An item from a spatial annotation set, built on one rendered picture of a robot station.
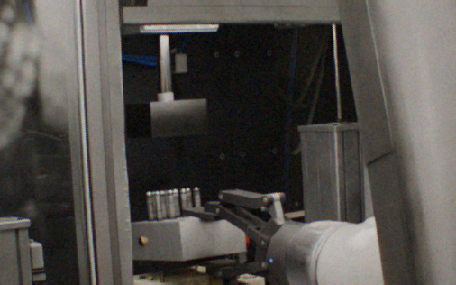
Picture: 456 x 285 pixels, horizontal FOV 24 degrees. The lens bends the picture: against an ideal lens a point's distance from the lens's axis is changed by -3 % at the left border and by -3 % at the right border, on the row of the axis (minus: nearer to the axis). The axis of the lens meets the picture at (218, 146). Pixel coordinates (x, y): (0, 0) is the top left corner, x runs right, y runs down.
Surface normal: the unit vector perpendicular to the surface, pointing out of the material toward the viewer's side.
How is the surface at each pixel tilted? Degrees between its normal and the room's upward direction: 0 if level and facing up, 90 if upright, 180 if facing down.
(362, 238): 34
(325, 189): 90
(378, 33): 83
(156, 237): 90
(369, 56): 85
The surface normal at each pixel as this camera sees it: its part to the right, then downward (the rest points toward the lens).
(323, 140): -0.81, 0.07
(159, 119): 0.58, 0.01
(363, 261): -0.71, -0.36
